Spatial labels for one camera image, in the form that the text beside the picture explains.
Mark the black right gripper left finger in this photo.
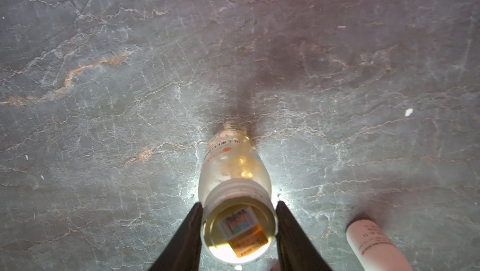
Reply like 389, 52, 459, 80
148, 202, 203, 271

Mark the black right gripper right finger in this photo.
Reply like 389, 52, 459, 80
276, 201, 332, 271

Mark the clear pill bottle gold lid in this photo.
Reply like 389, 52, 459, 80
198, 127, 278, 265

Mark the red weekly pill organizer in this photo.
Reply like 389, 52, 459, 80
270, 259, 281, 271

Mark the small white pill bottle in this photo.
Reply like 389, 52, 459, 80
346, 219, 413, 271

